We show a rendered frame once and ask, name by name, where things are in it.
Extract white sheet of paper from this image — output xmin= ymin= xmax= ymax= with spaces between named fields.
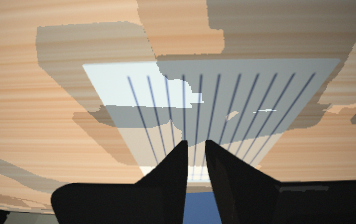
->
xmin=83 ymin=58 xmax=341 ymax=182

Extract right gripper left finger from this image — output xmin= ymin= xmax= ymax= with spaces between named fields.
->
xmin=51 ymin=140 xmax=188 ymax=224

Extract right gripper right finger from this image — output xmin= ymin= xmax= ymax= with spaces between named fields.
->
xmin=205 ymin=140 xmax=356 ymax=224

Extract blue plastic crate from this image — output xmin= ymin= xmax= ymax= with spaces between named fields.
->
xmin=183 ymin=192 xmax=222 ymax=224

